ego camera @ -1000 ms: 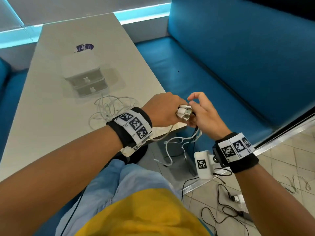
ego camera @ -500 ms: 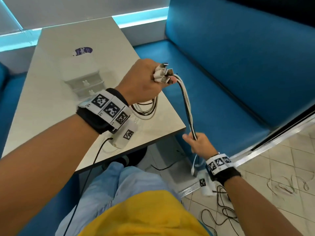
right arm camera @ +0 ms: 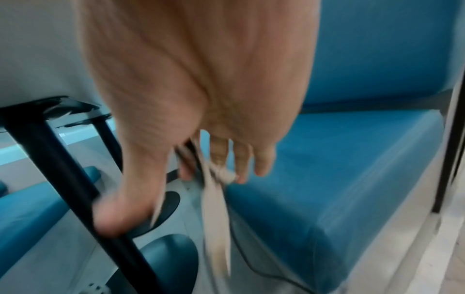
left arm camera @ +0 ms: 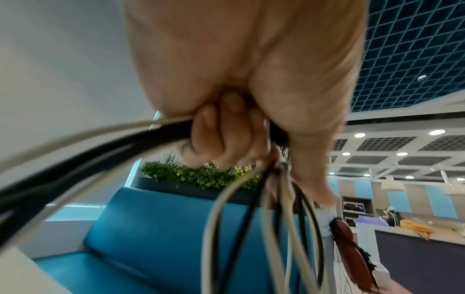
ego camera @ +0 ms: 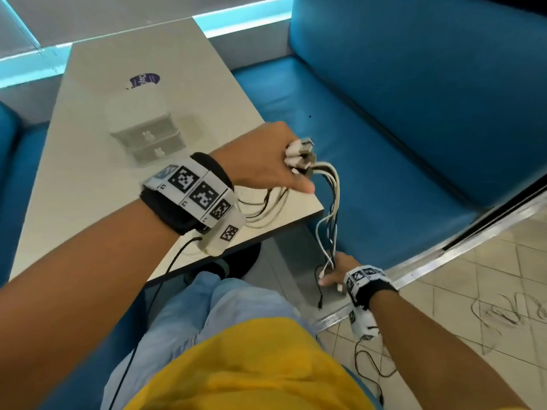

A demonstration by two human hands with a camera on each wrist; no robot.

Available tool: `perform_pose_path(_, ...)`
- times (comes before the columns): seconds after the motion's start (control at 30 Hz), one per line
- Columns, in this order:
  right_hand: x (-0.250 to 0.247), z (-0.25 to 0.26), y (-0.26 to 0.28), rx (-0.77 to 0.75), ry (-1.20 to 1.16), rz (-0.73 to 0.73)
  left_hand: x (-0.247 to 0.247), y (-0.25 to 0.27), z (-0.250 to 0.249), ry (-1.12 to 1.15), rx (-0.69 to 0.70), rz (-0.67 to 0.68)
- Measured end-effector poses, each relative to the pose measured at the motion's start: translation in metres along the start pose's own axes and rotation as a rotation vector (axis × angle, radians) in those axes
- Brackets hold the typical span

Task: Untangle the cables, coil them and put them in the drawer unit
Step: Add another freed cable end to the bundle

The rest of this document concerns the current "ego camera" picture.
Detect person's right hand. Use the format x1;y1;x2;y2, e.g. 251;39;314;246
318;251;364;295

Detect person's left hand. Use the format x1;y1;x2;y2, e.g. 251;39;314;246
209;120;316;195

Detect bundle of charging cables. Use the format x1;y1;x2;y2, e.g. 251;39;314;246
284;138;342;295

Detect white mini drawer box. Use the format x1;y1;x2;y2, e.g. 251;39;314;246
104;91;187;166

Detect person's right forearm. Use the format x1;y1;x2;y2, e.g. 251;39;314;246
372;290;530;410

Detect person's left forearm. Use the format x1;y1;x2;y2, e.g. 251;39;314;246
0;198;180;410

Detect black marker wristband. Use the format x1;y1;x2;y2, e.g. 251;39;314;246
344;265;399;311
140;152;240;235

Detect grey metal table base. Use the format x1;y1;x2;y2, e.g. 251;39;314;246
252;225;347;321

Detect black shoe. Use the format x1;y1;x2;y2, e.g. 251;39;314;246
211;242;262;280

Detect light blue jeans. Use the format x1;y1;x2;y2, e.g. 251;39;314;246
100;270;319;410

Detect yellow shirt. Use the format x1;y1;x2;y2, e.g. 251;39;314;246
124;318;377;410

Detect round purple sticker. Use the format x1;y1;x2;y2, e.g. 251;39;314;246
126;73;161;90

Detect white table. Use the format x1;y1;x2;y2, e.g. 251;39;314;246
8;19;325;282

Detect blue sofa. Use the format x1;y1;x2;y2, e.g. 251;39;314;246
232;0;547;272
0;102;148;410

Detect black camera cable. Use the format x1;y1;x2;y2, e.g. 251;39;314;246
109;236;204;410
353;333;398;406

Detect silver metal floor rail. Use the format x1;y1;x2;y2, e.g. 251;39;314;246
312;194;547;334

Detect cyan wall light strips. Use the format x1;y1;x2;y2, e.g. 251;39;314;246
0;0;296;90

